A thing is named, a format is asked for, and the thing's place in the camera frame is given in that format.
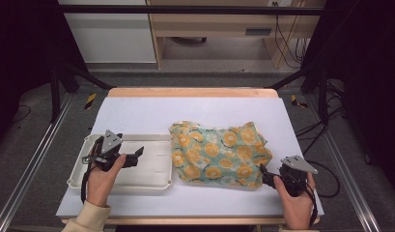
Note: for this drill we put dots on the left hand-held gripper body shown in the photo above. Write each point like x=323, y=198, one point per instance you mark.
x=111, y=141

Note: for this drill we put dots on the orange slice print cloth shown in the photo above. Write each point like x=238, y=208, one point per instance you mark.
x=217, y=154

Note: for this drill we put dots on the person's left hand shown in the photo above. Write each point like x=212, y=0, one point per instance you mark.
x=101, y=182

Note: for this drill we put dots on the aluminium floor rail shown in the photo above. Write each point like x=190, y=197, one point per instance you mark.
x=346, y=174
x=34, y=158

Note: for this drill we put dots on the black horizontal frame bar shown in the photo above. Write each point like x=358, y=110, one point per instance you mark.
x=185, y=10

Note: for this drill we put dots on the white cabinet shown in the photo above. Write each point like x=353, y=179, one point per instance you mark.
x=111, y=35

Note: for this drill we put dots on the white plastic tray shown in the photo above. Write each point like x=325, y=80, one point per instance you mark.
x=153, y=161

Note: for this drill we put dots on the yellow black floor tape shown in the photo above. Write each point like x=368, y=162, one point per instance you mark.
x=90, y=100
x=295, y=101

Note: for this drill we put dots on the person's right hand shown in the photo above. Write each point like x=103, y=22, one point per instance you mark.
x=296, y=209

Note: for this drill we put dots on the black metal stand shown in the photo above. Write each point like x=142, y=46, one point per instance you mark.
x=55, y=93
x=323, y=96

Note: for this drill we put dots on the wooden table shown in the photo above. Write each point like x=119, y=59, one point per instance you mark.
x=191, y=92

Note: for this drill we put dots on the wooden desk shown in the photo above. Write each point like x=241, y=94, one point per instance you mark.
x=217, y=29

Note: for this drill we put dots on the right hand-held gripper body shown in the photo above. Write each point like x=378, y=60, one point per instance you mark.
x=295, y=174

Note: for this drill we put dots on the white table mat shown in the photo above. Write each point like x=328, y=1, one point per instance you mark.
x=185, y=109

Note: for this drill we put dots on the black curtain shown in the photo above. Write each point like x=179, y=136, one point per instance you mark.
x=369, y=64
x=21, y=48

